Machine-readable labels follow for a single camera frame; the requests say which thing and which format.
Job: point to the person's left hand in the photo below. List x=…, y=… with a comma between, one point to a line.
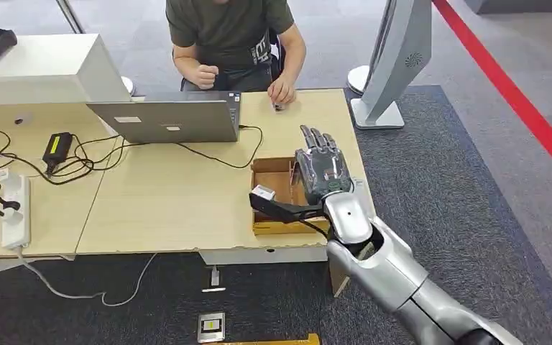
x=281, y=90

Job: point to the white floor bracket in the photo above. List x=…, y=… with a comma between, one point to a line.
x=214, y=280

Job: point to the silver display stand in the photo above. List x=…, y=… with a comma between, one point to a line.
x=392, y=62

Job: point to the grey slanted pole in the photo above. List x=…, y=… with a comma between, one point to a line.
x=71, y=15

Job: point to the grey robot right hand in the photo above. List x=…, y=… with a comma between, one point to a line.
x=323, y=169

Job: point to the white box cabinet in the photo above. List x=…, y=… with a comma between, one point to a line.
x=42, y=70

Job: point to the small card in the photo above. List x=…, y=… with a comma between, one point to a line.
x=280, y=107

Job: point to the black plug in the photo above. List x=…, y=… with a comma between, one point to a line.
x=7, y=203

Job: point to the wooden desk leg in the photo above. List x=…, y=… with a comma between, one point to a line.
x=337, y=281

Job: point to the dark grey carpet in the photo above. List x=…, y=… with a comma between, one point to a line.
x=447, y=214

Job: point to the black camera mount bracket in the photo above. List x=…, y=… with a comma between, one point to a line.
x=285, y=212

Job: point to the grey laptop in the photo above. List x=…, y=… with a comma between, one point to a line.
x=171, y=120

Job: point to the white power strip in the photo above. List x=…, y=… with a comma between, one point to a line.
x=16, y=223

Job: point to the black power adapter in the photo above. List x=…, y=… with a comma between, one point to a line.
x=57, y=147

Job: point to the yellow flat object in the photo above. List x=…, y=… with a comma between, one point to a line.
x=276, y=342

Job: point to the wooden compartment box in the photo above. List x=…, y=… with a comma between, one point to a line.
x=276, y=178

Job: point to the red floor tape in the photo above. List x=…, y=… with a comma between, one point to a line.
x=509, y=90

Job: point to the white desk drawer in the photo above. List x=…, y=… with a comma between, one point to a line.
x=266, y=255

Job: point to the person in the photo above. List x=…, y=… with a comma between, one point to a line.
x=228, y=33

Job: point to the metal floor socket plate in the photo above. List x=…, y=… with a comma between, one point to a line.
x=211, y=327

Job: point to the round white base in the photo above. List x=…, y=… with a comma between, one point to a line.
x=357, y=80
x=128, y=85

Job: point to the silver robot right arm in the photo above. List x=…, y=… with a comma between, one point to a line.
x=390, y=271

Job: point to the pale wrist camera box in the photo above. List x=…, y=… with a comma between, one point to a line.
x=262, y=193

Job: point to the white card reader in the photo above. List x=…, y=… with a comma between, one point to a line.
x=358, y=185

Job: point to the person's right hand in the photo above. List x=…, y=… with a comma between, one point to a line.
x=207, y=76

